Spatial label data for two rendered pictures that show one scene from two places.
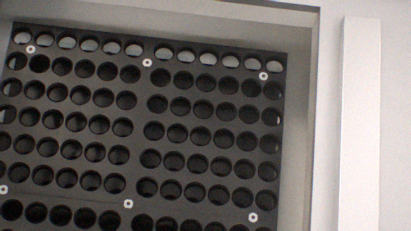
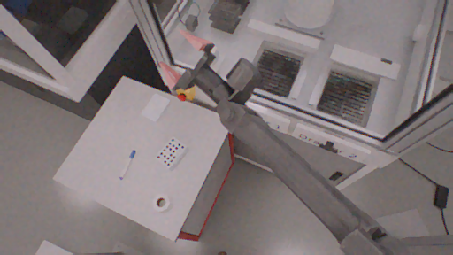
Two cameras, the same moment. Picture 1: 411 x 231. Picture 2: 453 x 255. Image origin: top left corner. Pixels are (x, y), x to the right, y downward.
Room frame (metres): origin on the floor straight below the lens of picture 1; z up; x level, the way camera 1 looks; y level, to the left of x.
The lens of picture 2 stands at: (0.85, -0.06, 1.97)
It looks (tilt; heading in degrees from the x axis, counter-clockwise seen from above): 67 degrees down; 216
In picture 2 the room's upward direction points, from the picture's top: 7 degrees counter-clockwise
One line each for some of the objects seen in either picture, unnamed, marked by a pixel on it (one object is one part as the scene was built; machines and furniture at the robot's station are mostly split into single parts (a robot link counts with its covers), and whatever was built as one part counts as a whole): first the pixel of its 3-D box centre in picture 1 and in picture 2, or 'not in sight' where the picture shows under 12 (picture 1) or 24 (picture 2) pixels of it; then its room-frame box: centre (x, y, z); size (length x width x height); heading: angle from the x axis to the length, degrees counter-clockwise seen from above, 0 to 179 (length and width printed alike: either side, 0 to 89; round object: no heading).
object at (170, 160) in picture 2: not in sight; (172, 153); (0.66, -0.52, 0.78); 0.12 x 0.08 x 0.04; 174
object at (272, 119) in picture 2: not in sight; (256, 114); (0.36, -0.26, 0.87); 0.29 x 0.02 x 0.11; 95
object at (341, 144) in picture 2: not in sight; (328, 142); (0.34, 0.05, 0.87); 0.29 x 0.02 x 0.11; 95
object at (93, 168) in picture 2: not in sight; (165, 169); (0.70, -0.64, 0.38); 0.62 x 0.58 x 0.76; 95
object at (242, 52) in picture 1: (149, 51); not in sight; (0.24, 0.04, 0.90); 0.18 x 0.02 x 0.01; 95
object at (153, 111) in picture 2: not in sight; (156, 107); (0.51, -0.71, 0.77); 0.13 x 0.09 x 0.02; 1
